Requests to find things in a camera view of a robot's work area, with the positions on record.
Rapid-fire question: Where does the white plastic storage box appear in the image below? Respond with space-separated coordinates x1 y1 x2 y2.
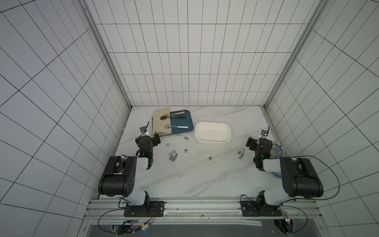
194 121 232 145

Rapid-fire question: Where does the blue patterned plate upper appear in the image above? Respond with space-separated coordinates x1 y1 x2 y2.
270 141 285 159

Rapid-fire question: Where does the right base wiring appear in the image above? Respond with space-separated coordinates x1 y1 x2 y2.
278 205 309 235

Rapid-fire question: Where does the black handled spoon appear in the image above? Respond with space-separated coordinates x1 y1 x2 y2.
160 115 187 120

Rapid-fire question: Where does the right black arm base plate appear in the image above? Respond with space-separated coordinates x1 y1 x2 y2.
240 201 282 217

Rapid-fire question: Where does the base wiring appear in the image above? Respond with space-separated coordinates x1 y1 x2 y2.
97 204 156 235
278 205 309 235

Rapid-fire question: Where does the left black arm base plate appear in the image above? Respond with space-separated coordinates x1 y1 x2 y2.
123 201 165 217

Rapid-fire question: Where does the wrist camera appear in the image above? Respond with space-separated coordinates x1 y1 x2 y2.
140 121 150 136
261 127 270 137

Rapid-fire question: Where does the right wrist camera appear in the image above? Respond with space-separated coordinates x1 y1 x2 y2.
261 127 270 137

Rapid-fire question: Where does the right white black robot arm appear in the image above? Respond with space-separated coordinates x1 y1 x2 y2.
246 137 324 208

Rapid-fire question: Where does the blue patterned plate lower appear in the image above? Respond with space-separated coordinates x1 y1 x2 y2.
272 172 282 179

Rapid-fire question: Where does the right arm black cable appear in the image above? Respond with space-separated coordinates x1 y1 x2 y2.
291 155 341 201

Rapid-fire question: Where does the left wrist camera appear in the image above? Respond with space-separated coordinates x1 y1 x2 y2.
140 121 150 136

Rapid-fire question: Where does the aluminium mounting rail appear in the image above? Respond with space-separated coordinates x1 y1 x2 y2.
84 197 322 222

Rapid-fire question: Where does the blue patterned plate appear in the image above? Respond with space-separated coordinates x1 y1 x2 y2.
272 172 282 179
270 141 285 159

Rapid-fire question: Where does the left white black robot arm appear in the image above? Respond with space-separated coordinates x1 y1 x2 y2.
98 133 160 208

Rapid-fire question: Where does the left base wiring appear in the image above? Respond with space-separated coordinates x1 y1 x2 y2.
97 204 156 235

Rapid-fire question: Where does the teal plastic tray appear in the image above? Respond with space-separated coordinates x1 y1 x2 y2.
170 110 194 134

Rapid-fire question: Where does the long chrome socket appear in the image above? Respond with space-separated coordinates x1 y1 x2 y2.
239 149 245 159

